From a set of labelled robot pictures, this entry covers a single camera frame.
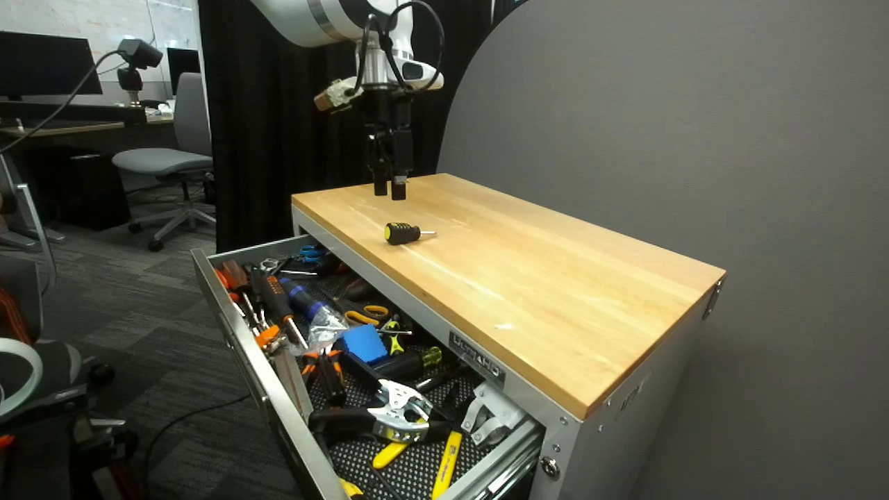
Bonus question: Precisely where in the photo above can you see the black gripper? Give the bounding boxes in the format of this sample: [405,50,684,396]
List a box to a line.
[360,85,416,202]

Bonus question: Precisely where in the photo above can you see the black yellow stubby screwdriver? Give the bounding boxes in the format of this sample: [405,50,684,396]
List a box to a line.
[382,218,439,248]

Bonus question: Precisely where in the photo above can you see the grey metal tool drawer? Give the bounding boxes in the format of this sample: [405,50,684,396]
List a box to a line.
[189,232,545,500]

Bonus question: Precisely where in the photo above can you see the black curtain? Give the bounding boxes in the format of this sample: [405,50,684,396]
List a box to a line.
[193,0,525,255]

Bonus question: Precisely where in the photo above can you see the grey tool cabinet wooden top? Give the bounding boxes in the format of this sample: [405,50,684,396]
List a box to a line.
[288,168,727,500]

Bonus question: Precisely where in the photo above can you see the blue plastic block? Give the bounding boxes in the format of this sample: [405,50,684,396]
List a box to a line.
[336,321,392,368]

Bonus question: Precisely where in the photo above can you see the grey office chair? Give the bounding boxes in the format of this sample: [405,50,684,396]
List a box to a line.
[107,68,220,255]

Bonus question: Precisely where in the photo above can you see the small black monitor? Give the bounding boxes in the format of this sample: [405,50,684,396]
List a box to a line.
[164,48,203,95]

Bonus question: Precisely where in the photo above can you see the grey rounded partition panel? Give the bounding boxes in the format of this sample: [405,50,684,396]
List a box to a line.
[432,0,889,500]

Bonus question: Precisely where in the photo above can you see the black under-desk cabinet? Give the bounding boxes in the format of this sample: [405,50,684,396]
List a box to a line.
[24,148,132,232]

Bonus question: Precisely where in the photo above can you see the wooden office desk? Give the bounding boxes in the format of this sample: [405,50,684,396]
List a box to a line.
[0,95,177,148]

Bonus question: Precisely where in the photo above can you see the large black monitor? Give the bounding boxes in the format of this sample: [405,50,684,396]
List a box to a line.
[0,28,104,102]

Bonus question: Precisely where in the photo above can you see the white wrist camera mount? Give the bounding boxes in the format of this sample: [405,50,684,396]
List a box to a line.
[310,57,446,117]

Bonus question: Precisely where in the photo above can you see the blue handled pliers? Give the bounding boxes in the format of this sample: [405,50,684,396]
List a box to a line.
[291,241,330,273]

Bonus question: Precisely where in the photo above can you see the blue handled screwdriver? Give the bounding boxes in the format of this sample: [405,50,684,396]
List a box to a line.
[278,275,327,321]

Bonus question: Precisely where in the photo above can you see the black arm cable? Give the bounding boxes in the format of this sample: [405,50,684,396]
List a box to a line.
[364,0,450,85]

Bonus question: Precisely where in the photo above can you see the black orange handled screwdriver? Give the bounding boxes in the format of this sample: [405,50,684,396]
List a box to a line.
[249,273,310,352]

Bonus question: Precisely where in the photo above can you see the orange handled pliers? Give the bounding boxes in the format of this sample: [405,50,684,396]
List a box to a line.
[210,259,253,295]

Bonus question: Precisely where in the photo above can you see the white plastic bracket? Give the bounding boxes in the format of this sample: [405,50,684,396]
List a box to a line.
[459,382,511,446]

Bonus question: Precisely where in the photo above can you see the black camera on stand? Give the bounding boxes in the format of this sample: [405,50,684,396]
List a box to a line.
[114,35,166,105]

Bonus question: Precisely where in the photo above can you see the white ring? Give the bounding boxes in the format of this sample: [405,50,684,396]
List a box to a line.
[0,334,48,424]

